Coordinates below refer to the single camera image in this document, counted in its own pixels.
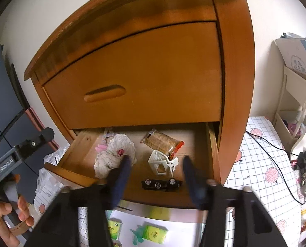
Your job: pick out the dark blue cabinet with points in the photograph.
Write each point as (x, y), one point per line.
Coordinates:
(18, 122)

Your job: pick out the small green tissue pack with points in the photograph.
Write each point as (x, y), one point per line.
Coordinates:
(115, 226)

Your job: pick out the white storage shelf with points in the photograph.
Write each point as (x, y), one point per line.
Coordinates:
(290, 117)

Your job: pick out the white crocheted cloth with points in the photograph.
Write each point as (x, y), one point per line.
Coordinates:
(110, 151)

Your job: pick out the teal plastic toy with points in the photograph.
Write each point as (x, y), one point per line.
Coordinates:
(138, 235)

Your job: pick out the clear plastic bag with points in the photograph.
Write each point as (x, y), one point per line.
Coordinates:
(47, 180)

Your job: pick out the colourful small toy pieces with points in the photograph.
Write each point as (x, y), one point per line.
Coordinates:
(116, 243)

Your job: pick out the fruit-patterned grid mat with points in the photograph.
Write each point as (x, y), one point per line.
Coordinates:
(261, 165)

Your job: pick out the open wooden bottom drawer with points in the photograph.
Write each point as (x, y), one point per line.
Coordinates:
(77, 163)

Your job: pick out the large green tissue pack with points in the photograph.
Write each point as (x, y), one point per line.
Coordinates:
(154, 233)

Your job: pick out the white teal-rimmed tray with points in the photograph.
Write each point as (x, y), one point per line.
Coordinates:
(179, 233)

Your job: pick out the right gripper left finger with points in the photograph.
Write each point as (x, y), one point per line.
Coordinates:
(118, 178)

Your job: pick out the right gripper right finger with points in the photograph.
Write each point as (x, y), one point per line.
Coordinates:
(195, 184)

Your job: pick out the black toy car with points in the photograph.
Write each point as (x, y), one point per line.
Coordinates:
(160, 185)

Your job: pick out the white plastic clip holder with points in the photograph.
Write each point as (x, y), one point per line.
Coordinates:
(160, 164)

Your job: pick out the wooden nightstand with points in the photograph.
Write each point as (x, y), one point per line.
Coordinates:
(147, 63)

